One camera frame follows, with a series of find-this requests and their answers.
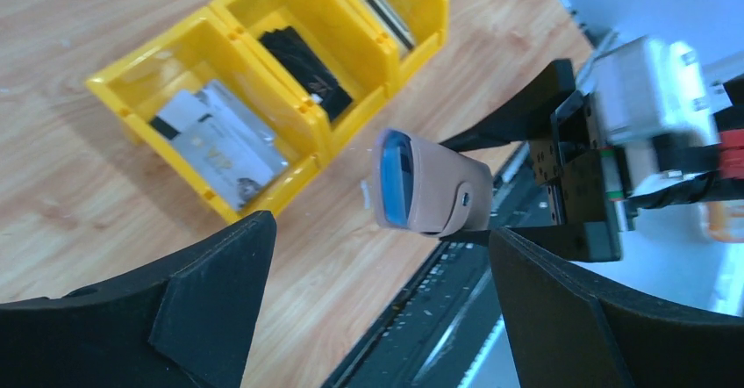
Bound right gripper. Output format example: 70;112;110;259
433;58;626;263

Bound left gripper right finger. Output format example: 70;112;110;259
489;228;743;387

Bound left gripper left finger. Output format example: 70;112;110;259
1;211;277;387

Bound beige leather card holder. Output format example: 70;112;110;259
371;128;493;238

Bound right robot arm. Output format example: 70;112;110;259
444;59;743;262

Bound silver cards in bin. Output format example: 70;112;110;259
150;79;289;211

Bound striped cards in bin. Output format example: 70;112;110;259
360;0;416;59

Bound yellow bin with striped cards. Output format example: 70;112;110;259
340;0;449;88

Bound yellow bin with silver cards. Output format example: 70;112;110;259
86;8;330;223

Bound black card in bin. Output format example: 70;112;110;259
259;26;353;122

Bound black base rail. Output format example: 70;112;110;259
322;140;559;388

